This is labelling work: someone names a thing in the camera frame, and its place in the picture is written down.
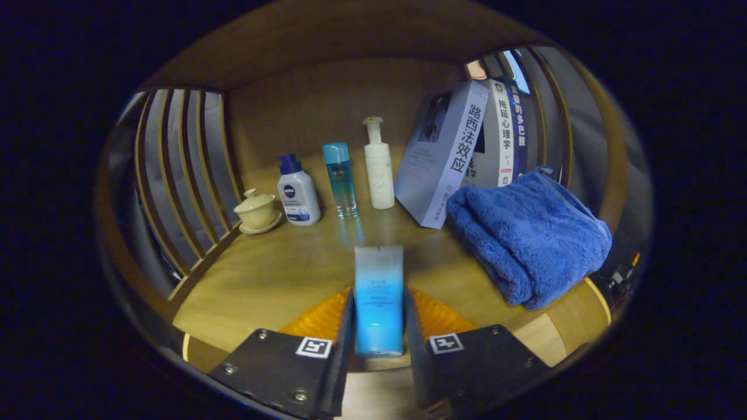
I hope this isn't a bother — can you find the blue folded towel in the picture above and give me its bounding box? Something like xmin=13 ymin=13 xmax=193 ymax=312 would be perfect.
xmin=446 ymin=166 xmax=613 ymax=310

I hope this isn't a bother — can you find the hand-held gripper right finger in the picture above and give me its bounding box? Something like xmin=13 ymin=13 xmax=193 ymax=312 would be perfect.
xmin=404 ymin=286 xmax=552 ymax=420

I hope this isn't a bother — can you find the wooden countertop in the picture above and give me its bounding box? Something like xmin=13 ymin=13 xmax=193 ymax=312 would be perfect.
xmin=172 ymin=198 xmax=612 ymax=374

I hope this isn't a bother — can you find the clear blue bottle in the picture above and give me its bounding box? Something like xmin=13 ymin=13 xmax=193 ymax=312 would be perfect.
xmin=322 ymin=142 xmax=358 ymax=219

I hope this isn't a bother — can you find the dark blue book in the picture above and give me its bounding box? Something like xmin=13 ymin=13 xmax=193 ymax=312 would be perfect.
xmin=507 ymin=82 xmax=530 ymax=179

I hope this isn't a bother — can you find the black clamp orange tip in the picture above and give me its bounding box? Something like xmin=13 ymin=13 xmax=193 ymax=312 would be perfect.
xmin=610 ymin=252 xmax=643 ymax=292

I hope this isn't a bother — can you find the light purple book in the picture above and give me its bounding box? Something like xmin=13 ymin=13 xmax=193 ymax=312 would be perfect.
xmin=394 ymin=80 xmax=490 ymax=230

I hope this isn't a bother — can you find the white spine book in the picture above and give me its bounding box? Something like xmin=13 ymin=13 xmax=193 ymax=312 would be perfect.
xmin=464 ymin=79 xmax=517 ymax=188

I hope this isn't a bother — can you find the white pump bottle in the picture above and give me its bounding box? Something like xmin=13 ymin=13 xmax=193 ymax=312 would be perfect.
xmin=362 ymin=116 xmax=396 ymax=210

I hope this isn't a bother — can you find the wooden cabinet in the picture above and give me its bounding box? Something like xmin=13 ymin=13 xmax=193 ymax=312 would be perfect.
xmin=96 ymin=3 xmax=648 ymax=409

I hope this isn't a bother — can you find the black backdrop cloth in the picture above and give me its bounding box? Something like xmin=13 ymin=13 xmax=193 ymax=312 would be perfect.
xmin=105 ymin=44 xmax=651 ymax=304

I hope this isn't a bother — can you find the cream lidded teacup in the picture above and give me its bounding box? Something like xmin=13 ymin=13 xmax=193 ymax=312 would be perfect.
xmin=233 ymin=188 xmax=282 ymax=235

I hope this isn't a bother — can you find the blue cosmetic tube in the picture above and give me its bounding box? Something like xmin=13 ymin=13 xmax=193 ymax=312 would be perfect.
xmin=354 ymin=245 xmax=405 ymax=358

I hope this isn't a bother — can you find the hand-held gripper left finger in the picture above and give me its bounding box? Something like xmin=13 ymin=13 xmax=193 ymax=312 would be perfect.
xmin=207 ymin=287 xmax=355 ymax=420

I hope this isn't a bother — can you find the wooden drawer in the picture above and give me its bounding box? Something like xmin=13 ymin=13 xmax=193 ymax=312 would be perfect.
xmin=341 ymin=370 xmax=418 ymax=420

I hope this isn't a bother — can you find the white lotion bottle blue cap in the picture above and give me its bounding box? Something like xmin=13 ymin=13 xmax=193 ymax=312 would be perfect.
xmin=276 ymin=153 xmax=322 ymax=227

